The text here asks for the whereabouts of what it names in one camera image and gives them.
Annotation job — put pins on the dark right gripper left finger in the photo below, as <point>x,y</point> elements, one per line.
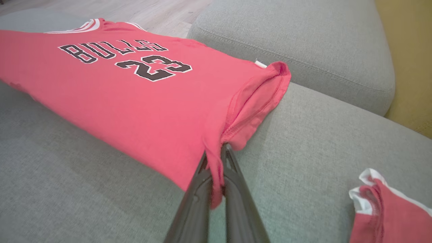
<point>194,216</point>

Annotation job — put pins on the red shorts with white trim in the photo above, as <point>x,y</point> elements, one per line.
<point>395,216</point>

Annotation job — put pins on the red Bulls basketball jersey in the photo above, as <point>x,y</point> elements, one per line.
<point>135,108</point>

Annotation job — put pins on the mustard yellow rug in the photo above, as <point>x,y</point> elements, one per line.
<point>411,67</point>

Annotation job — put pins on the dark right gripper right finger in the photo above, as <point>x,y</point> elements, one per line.
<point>241,212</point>

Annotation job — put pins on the grey sofa side cushion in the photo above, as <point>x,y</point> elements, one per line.
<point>303,40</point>

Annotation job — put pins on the grey sofa seat cushion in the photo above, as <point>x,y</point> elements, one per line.
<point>320,152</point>

